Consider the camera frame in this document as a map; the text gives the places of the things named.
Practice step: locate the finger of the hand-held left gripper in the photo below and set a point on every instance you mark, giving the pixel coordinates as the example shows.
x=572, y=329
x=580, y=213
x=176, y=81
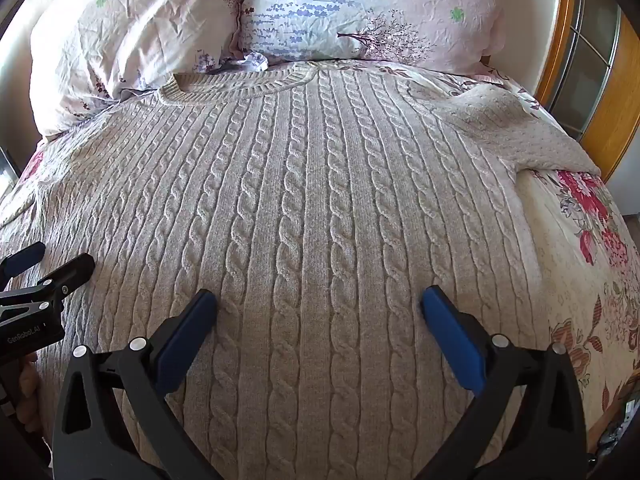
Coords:
x=22, y=259
x=60, y=280

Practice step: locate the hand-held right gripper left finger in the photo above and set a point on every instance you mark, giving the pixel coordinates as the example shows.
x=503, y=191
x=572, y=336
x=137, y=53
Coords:
x=182, y=336

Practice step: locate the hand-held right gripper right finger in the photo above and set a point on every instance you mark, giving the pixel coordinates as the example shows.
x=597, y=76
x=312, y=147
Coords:
x=452, y=335

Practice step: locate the person's left hand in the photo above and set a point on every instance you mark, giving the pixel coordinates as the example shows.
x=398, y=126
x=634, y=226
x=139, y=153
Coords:
x=29, y=400

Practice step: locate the floral bed sheet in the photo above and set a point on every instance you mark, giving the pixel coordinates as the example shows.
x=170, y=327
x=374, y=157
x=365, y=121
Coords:
x=585, y=280

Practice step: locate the pink floral pillow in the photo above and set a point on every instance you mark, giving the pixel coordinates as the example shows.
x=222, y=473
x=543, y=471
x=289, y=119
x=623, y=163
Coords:
x=130, y=35

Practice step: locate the glass cabinet door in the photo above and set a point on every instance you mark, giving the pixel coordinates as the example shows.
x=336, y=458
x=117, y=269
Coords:
x=585, y=55

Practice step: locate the pink pillow with purple flowers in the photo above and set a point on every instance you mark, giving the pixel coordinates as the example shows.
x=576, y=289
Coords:
x=365, y=10

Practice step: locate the wooden headboard frame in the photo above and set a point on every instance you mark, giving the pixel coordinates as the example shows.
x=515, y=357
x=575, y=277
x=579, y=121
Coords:
x=590, y=60

